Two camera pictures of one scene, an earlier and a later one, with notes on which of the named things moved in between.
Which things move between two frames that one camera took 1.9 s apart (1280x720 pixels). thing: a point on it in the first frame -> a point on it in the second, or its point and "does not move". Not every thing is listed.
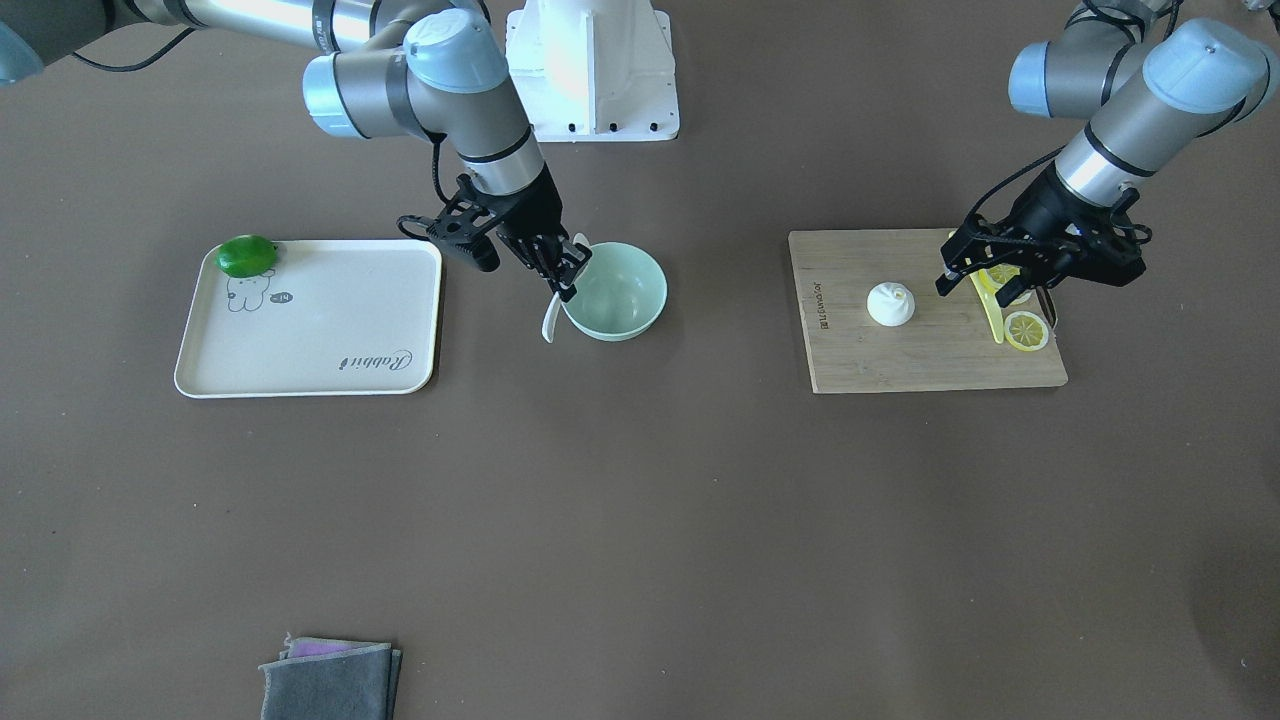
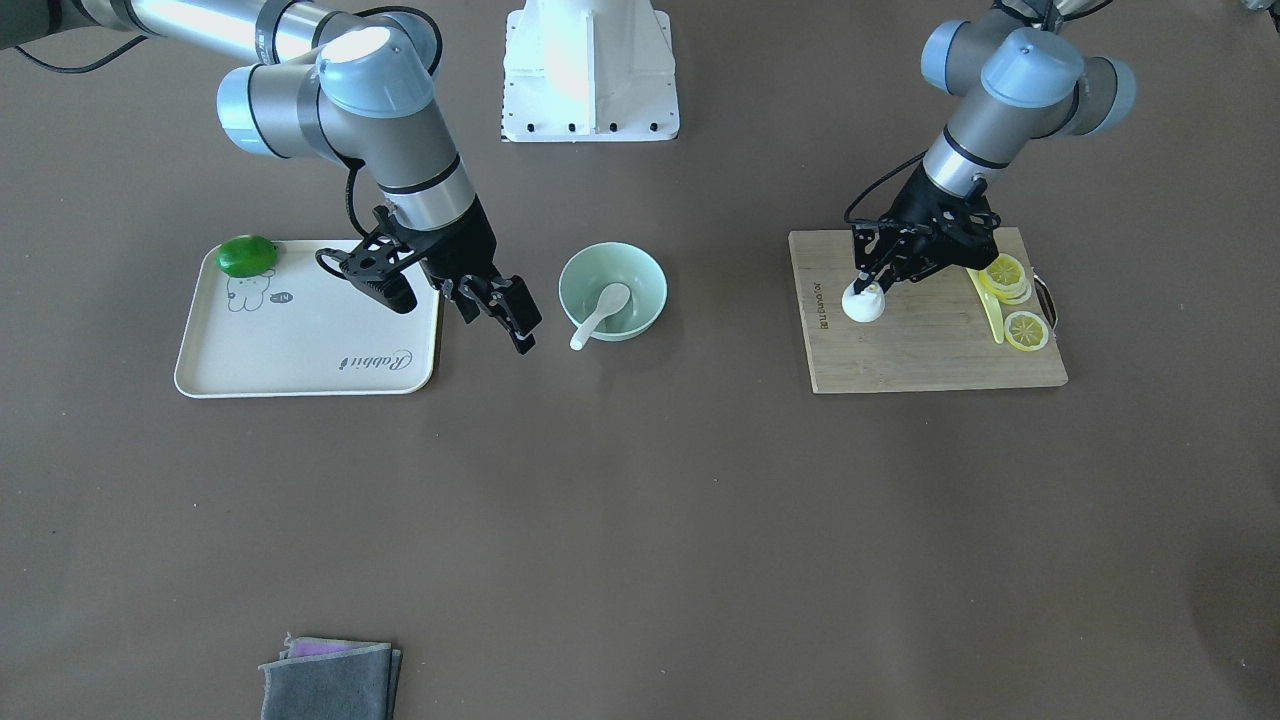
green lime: (246, 255) does not move
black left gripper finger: (1011, 290) -> (886, 280)
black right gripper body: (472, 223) -> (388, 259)
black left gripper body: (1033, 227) -> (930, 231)
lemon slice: (1026, 331) does not move
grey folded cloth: (318, 679) does not move
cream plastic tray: (331, 318) does not move
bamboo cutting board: (946, 345) does not move
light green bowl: (621, 295) does not move
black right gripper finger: (571, 265) -> (522, 312)
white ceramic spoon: (578, 252) -> (612, 299)
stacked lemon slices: (997, 274) does not move
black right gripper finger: (549, 269) -> (468, 304)
